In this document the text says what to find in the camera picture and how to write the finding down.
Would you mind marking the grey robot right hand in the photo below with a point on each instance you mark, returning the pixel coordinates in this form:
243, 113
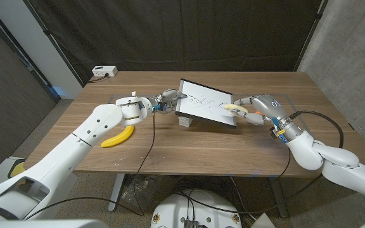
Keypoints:
268, 106

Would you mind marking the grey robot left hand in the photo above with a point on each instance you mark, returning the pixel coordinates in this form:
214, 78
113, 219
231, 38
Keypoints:
169, 95

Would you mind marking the beige sponge piece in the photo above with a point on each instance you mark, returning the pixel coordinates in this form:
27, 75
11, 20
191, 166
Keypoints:
234, 107

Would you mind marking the small black-framed whiteboard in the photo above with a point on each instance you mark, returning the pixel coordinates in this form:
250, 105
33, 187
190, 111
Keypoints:
208, 114

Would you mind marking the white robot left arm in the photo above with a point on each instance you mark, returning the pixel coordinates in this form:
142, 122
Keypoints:
74, 142

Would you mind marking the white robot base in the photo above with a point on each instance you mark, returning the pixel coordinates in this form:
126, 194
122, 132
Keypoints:
198, 206

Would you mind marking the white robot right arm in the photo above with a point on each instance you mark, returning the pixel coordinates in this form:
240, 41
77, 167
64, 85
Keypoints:
309, 152

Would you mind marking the orange toy carrot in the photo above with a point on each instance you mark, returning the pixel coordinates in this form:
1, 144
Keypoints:
258, 113

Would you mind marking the yellow toy banana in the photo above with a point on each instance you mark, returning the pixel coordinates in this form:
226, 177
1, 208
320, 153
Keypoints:
117, 138

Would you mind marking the grey tape rectangle outline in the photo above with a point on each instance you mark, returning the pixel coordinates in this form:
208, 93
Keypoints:
147, 94

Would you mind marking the white embossed cube block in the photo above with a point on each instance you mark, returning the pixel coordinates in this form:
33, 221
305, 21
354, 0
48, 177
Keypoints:
185, 122

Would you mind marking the white power strip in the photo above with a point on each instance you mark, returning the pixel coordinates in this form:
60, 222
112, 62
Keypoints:
105, 71

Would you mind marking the grey metal table leg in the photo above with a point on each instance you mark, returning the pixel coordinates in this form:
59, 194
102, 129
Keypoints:
116, 193
278, 196

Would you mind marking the clear plastic bag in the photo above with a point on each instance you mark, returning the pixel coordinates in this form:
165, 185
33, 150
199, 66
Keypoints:
141, 193

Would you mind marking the black backdrop stand pole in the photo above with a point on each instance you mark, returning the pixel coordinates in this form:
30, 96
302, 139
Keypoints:
47, 33
320, 16

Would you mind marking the white flat board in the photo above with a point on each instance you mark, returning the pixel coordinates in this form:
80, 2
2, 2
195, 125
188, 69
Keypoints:
263, 221

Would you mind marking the yellow black-edged pad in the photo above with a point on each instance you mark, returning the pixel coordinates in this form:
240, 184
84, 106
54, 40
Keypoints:
18, 170

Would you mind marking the white robot chest cover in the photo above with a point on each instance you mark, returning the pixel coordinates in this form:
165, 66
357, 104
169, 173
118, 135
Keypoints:
43, 224

